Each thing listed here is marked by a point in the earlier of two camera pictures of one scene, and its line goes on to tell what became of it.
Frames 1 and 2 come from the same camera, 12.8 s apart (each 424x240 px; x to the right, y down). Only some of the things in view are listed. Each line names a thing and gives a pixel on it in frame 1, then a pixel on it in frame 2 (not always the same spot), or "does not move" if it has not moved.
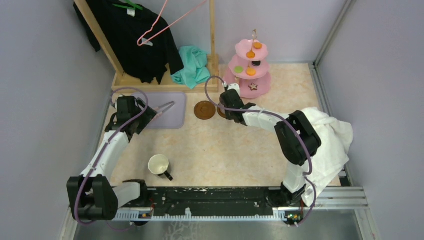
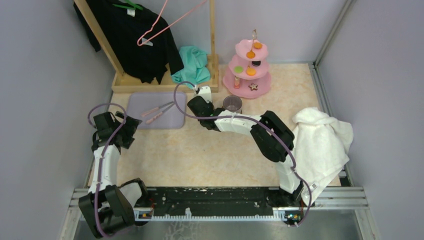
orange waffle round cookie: x=250 y=71 does not move
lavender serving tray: x=174 y=118 does not move
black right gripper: x=228 y=115 → x=209 y=103
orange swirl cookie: x=257 y=45 does not move
